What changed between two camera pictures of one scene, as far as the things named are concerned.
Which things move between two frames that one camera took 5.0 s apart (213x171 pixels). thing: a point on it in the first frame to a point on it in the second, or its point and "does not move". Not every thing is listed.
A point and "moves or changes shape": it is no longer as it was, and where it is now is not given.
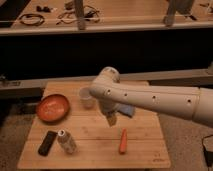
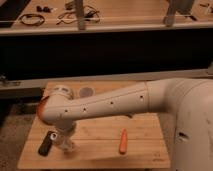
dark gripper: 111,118 to 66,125
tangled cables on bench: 68,16 does not move
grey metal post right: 177,6 does not move
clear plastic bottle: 66,141 moves or changes shape
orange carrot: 123,144 does not move
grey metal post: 80,14 does not move
